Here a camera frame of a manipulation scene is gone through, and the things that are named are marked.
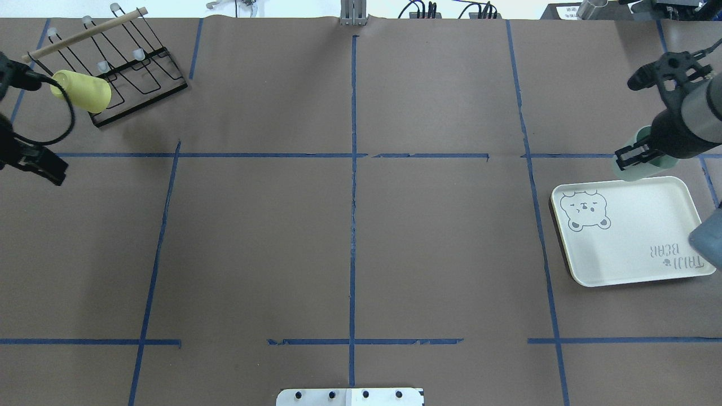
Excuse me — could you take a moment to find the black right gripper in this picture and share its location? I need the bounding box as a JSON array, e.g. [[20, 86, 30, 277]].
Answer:
[[614, 110, 721, 171]]

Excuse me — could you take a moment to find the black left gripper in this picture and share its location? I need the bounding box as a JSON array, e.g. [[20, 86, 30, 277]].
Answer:
[[1, 115, 69, 187]]

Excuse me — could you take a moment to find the pale green cup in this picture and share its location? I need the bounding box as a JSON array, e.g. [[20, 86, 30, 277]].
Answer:
[[612, 126, 679, 182]]

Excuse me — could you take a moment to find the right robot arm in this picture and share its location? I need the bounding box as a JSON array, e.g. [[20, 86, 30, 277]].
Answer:
[[612, 41, 721, 182]]

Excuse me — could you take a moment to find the white bear serving tray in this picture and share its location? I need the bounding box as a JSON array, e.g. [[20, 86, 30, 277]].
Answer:
[[550, 176, 715, 288]]

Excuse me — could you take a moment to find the yellow cup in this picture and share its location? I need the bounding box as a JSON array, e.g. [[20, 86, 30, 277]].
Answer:
[[51, 70, 112, 114]]

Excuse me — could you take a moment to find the metal cylinder weight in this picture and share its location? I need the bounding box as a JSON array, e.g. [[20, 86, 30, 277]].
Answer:
[[576, 0, 609, 20]]

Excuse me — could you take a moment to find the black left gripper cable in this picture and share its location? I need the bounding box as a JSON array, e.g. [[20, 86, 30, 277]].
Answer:
[[11, 68, 76, 147]]

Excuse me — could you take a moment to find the black wire cup rack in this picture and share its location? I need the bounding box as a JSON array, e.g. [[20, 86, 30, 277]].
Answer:
[[21, 3, 188, 128]]

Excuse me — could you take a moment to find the aluminium frame post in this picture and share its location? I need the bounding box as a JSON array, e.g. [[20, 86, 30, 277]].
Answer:
[[340, 0, 368, 27]]

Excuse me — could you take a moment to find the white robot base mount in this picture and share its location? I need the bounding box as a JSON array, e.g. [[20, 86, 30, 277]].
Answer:
[[276, 387, 426, 405]]

